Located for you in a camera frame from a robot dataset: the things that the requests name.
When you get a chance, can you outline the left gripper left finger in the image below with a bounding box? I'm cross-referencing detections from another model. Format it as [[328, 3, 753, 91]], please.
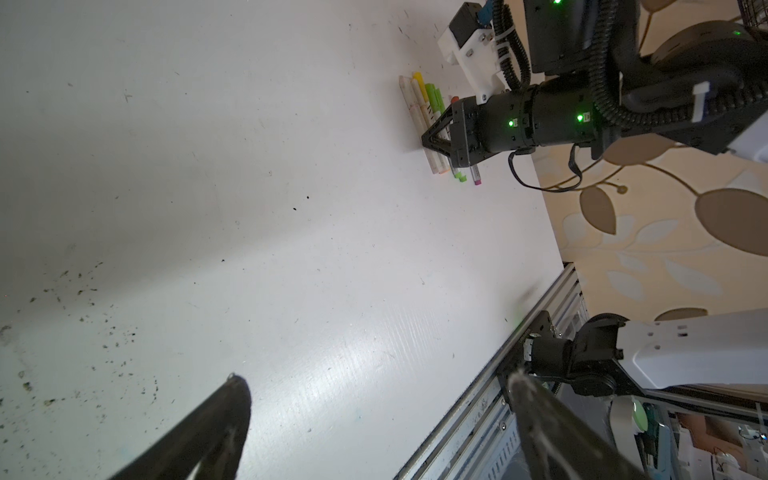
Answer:
[[113, 374, 252, 479]]

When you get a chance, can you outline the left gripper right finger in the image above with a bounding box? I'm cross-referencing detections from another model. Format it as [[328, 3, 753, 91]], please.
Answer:
[[507, 372, 647, 480]]

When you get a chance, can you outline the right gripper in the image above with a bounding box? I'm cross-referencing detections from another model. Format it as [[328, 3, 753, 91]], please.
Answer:
[[421, 95, 500, 168]]

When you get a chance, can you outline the yellow pen cap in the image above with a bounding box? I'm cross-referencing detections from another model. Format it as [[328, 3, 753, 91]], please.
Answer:
[[412, 71, 429, 104]]

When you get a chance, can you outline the light green pen cap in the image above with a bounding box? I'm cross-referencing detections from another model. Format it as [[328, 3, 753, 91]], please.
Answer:
[[433, 88, 445, 115]]

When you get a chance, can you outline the red white pen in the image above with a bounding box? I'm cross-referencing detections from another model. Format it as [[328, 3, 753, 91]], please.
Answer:
[[470, 165, 482, 186]]

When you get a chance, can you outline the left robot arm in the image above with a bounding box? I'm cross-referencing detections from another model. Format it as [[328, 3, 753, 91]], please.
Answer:
[[399, 309, 767, 479]]

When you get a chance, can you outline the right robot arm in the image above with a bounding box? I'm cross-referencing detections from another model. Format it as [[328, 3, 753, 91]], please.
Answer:
[[421, 1, 767, 169]]

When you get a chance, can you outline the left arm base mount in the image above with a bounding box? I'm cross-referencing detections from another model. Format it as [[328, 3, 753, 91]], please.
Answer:
[[495, 310, 580, 406]]

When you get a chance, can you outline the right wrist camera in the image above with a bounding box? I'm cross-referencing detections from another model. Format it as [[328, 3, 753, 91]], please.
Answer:
[[438, 1, 507, 105]]

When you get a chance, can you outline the side wire basket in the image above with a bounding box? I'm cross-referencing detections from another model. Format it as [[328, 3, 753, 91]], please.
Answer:
[[738, 0, 768, 40]]

